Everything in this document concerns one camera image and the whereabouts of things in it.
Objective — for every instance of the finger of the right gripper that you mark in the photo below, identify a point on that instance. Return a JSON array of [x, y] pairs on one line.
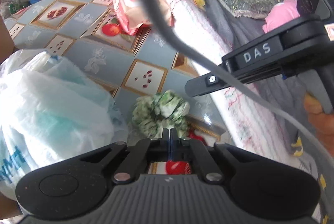
[[205, 84]]

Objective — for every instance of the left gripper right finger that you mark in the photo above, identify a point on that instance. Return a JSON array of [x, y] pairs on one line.
[[197, 155]]

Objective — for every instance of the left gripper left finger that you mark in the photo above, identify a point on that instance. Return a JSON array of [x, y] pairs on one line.
[[140, 157]]

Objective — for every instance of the green white scrunchie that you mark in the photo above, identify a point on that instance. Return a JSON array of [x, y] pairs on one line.
[[153, 113]]

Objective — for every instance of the pink soft toy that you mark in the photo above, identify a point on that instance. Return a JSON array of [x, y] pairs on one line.
[[280, 14]]

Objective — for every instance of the person's right hand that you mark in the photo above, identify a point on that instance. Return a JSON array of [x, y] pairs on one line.
[[323, 123]]

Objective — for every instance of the white striped blanket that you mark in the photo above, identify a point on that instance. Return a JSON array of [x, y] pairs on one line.
[[251, 126]]

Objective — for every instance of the white plastic bag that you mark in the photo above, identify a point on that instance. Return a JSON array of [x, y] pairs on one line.
[[50, 111]]

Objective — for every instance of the patterned fruit floor mat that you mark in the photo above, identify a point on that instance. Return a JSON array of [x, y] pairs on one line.
[[87, 32]]

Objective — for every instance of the brown cardboard box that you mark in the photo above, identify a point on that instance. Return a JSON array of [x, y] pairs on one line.
[[6, 42]]

